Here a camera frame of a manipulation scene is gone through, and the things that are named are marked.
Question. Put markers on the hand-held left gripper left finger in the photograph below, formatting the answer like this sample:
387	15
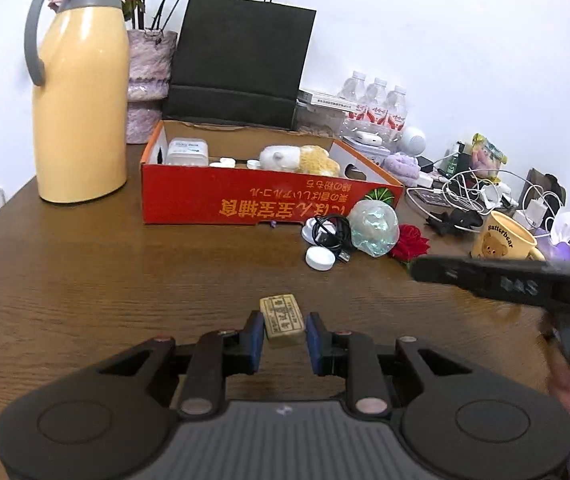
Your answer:
253	345

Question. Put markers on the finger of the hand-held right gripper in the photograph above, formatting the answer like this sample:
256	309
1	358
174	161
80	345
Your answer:
455	272

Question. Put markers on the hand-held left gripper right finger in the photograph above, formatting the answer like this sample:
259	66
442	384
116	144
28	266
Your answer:
314	345

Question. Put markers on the small beige block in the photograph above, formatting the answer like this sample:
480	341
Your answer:
282	320

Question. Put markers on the orange cardboard box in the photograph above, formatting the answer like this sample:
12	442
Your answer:
245	195

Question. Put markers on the person's right hand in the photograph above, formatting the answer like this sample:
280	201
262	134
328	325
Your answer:
567	385

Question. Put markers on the purple tissue pack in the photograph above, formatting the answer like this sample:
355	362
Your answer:
562	245

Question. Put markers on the black clip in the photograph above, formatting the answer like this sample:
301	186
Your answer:
455	221

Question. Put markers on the red rose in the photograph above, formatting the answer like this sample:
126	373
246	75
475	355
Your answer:
410	242

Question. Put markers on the yellow bear mug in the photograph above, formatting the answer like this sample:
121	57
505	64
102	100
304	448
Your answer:
500	237

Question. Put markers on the white charger plug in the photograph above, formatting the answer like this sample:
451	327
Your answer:
530	212

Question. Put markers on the dark printed card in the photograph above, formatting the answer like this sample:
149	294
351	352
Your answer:
427	197

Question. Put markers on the white round disc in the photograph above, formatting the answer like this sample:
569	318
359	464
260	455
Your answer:
321	258

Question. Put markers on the clear crumpled plastic bag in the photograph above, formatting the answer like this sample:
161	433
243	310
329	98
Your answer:
374	227

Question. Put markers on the dark green bottle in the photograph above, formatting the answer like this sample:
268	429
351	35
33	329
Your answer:
459	160

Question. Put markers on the yellow green snack packet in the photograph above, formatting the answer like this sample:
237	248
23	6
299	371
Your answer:
487	157

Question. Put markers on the white round device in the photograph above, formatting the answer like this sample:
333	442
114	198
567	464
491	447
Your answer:
411	141

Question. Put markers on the white purple box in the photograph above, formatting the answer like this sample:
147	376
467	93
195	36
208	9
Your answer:
365	145

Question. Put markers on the clear water bottle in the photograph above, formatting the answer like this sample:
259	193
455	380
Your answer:
397	110
375	105
351	92

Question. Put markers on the small white cup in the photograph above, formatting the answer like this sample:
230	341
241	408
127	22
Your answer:
253	164

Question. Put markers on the white contact lens case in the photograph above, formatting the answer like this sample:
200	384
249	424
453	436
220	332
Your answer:
222	162

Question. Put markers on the white yellow plush toy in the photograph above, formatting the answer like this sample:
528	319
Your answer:
300	159

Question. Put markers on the white plastic container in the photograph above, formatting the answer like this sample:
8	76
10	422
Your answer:
187	152

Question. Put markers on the clear plastic container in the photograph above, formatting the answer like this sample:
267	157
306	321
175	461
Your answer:
317	120

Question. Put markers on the black paper bag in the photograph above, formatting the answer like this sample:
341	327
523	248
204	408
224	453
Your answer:
240	55

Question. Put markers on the yellow thermos jug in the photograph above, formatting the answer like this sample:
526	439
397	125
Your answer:
82	110

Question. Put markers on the purple textured vase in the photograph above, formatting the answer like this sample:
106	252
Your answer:
147	70

